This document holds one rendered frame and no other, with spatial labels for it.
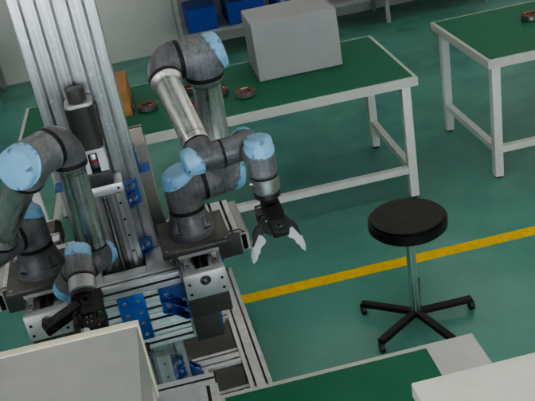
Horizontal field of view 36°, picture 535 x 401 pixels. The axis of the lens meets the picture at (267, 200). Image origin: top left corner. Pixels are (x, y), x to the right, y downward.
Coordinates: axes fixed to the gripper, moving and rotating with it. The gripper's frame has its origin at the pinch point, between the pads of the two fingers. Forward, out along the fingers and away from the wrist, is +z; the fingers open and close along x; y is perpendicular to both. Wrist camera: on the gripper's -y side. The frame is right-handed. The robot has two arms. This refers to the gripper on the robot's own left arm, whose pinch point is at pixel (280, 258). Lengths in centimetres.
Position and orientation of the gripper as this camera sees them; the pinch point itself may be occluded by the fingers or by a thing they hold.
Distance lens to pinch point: 225.5
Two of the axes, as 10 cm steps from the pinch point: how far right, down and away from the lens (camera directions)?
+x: -9.6, 2.4, -1.2
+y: -2.2, -4.1, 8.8
